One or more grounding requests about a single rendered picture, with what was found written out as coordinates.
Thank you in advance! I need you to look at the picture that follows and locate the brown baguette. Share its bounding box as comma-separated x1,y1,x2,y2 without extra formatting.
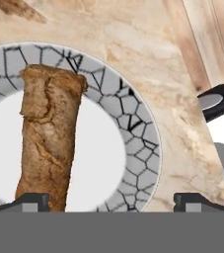
14,63,89,213

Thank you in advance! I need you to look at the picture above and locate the pale wood cupboard front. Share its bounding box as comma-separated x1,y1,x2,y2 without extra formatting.
164,0,224,94

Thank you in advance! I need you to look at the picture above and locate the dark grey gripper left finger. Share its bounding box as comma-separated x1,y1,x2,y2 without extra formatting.
0,193,50,213

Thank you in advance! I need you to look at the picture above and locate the white plate with crackle rim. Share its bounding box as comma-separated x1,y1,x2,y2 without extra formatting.
0,41,163,213

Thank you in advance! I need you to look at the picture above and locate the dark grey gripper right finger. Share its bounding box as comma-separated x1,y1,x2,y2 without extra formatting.
173,193,224,213

